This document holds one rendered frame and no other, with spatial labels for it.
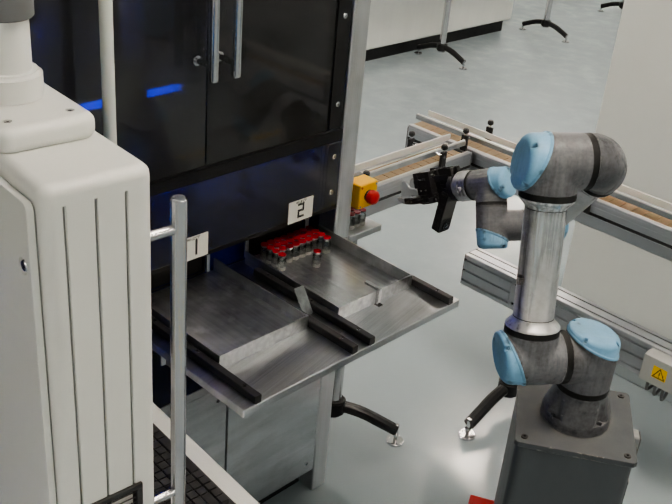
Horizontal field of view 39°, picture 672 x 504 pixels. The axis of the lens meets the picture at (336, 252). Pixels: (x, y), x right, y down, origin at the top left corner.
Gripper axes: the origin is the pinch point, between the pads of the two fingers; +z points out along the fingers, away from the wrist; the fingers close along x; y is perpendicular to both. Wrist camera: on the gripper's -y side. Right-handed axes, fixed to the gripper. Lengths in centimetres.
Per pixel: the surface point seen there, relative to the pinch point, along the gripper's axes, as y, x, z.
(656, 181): -23, -126, -2
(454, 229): -45, -173, 135
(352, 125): 22.1, 8.7, 3.5
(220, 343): -17, 65, 1
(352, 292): -17.3, 25.8, -1.6
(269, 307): -14.7, 46.7, 5.0
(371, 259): -12.6, 11.9, 3.8
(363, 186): 5.3, 2.3, 10.9
